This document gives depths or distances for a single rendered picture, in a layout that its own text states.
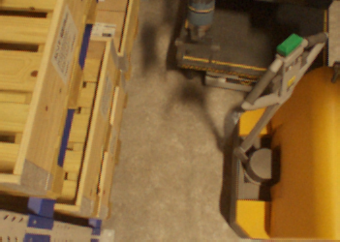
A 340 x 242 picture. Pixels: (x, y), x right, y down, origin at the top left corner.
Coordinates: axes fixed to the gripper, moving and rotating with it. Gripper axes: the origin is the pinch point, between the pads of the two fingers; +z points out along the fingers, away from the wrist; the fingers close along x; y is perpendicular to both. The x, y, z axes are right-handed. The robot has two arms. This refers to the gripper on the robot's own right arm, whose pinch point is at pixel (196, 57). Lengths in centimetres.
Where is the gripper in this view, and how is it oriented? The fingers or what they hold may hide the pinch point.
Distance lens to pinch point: 163.7
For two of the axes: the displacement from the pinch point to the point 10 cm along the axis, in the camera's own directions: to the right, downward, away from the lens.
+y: 1.7, -6.9, 7.0
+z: -0.2, 7.1, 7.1
